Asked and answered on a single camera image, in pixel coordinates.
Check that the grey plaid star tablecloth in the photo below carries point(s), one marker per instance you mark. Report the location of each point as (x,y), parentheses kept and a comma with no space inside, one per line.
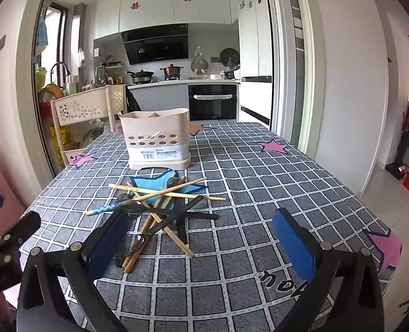
(260,186)

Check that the black wok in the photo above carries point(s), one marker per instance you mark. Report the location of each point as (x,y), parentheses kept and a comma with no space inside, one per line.
(140,75)

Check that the glass kettle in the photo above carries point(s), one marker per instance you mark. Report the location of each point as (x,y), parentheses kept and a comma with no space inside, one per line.
(101,75)

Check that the beige plastic utensil holder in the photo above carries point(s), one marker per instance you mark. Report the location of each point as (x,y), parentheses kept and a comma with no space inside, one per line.
(156,126)

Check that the black range hood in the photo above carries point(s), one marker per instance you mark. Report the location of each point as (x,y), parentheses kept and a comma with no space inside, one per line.
(156,45)

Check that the yellow oil bottle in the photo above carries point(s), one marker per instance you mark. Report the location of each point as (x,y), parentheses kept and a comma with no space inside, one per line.
(62,138)

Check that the beige plastic storage cart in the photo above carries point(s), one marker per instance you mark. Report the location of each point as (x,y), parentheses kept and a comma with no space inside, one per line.
(83,107)

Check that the light blue hanging cloth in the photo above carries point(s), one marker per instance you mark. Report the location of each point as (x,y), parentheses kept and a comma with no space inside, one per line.
(42,33)

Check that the metal kitchen faucet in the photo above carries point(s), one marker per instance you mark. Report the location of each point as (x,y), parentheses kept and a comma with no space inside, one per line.
(54,67)

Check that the kitchen counter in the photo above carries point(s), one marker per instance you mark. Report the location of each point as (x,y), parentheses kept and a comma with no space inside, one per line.
(163,95)

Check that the green plastic basket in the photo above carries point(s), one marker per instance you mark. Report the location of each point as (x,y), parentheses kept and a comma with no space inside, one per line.
(41,76)

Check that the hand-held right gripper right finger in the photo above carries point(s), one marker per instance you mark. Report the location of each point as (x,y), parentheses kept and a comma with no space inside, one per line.
(294,245)

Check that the white refrigerator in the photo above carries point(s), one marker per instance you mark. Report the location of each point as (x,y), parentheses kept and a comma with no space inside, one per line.
(254,41)

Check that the black built-in oven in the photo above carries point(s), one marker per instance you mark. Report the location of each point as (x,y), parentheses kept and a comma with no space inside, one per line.
(211,107)

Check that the white upper cabinets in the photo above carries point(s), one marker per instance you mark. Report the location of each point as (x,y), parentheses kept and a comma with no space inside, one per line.
(149,10)

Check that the orange plate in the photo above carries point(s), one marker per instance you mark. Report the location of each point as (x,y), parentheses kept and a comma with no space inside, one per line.
(50,91)

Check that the pink plastic stool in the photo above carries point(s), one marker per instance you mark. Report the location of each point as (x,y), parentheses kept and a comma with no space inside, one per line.
(0,179)

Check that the steel cooking pot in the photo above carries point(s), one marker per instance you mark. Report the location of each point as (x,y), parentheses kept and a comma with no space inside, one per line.
(171,70)

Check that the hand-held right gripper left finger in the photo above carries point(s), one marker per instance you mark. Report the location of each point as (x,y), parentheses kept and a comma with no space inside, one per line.
(106,249)

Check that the round metal rack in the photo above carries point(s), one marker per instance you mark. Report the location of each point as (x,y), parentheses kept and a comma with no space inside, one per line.
(199,66)

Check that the black cloth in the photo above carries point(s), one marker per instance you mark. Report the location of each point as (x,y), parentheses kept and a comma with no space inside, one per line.
(132,102)

